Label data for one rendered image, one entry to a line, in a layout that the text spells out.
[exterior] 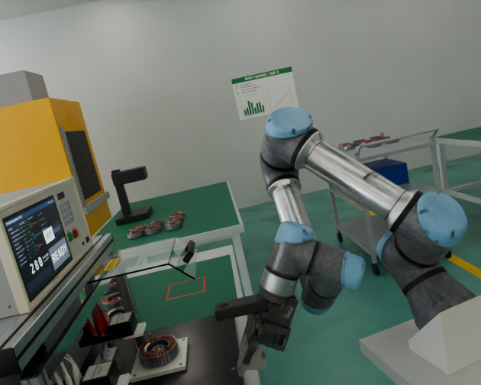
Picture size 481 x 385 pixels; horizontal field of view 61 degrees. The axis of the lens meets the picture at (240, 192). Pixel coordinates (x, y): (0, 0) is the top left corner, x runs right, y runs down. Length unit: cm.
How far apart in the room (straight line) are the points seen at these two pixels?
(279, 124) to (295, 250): 35
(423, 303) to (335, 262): 28
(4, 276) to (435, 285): 91
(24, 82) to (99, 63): 170
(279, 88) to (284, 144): 522
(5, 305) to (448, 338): 90
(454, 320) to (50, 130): 411
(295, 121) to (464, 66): 635
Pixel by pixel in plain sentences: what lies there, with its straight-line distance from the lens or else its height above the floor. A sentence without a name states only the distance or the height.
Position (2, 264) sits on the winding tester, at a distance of 88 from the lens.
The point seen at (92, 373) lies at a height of 92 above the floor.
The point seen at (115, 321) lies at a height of 92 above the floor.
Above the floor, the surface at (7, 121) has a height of 180.
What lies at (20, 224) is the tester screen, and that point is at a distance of 92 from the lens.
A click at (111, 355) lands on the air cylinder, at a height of 82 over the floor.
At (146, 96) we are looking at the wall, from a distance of 623.
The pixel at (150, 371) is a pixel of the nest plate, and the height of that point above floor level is 78.
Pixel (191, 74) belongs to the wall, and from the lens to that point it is 620.
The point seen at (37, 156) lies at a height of 141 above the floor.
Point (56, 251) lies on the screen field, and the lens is 104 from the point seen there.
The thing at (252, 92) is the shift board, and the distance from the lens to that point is 621.
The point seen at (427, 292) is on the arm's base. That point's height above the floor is 90.
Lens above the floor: 139
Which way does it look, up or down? 11 degrees down
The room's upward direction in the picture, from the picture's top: 12 degrees counter-clockwise
